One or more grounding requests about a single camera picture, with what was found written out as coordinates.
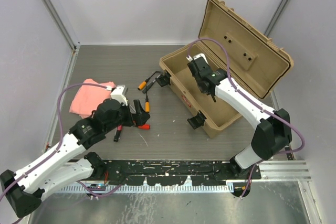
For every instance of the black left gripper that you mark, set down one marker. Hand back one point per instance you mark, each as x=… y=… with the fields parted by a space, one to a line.
x=142 y=118

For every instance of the red handled screwdriver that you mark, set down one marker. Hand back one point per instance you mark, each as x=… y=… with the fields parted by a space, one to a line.
x=143 y=127

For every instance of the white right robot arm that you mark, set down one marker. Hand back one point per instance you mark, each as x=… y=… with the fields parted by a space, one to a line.
x=271 y=128

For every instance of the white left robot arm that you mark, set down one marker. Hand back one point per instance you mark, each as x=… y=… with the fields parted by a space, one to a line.
x=27 y=188

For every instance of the orange stubby screwdriver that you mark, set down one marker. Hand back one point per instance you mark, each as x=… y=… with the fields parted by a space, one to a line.
x=147 y=104

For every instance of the orange short screwdriver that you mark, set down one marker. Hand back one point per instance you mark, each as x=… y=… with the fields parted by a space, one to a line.
x=146 y=81

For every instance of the black red pliers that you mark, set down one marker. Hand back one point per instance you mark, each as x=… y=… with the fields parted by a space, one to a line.
x=117 y=133

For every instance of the pink folded cloth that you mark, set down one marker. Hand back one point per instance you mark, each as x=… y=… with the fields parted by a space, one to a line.
x=87 y=99

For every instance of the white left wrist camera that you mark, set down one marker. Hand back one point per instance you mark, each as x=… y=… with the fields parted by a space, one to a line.
x=119 y=94

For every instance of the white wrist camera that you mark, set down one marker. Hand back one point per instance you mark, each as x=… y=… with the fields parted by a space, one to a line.
x=201 y=55
x=119 y=94

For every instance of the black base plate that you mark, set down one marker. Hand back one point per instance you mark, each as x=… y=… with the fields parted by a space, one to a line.
x=168 y=173

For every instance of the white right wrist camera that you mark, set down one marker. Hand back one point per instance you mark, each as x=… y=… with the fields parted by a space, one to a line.
x=201 y=55

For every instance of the aluminium frame rail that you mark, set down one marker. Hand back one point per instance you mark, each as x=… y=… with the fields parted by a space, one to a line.
x=284 y=171

